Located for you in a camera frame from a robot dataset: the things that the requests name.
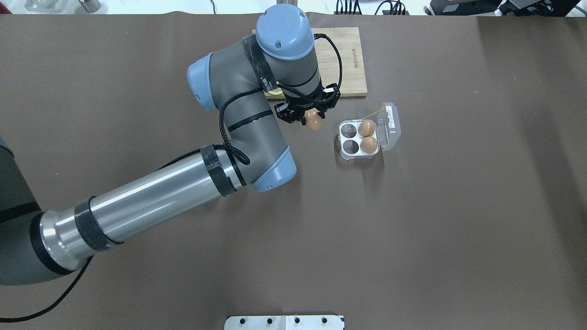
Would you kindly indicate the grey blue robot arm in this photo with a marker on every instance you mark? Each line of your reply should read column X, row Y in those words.
column 114, row 124

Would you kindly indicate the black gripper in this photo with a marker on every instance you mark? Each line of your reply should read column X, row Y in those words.
column 287, row 114

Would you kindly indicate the brown egg in box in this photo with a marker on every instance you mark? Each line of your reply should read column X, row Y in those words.
column 369, row 145
column 366, row 128

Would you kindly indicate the brown egg in box far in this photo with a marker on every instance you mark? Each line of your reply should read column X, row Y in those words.
column 366, row 128

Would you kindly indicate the clear plastic egg box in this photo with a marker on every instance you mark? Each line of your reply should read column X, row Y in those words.
column 388, row 131

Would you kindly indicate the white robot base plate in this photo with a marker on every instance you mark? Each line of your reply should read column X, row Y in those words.
column 285, row 322

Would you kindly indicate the brown egg from bowl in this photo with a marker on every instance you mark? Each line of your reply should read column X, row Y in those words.
column 313, row 120

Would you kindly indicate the brown egg in box near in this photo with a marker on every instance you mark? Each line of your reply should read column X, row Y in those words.
column 369, row 145

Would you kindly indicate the wooden cutting board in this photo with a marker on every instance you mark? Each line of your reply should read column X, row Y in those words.
column 347, row 41

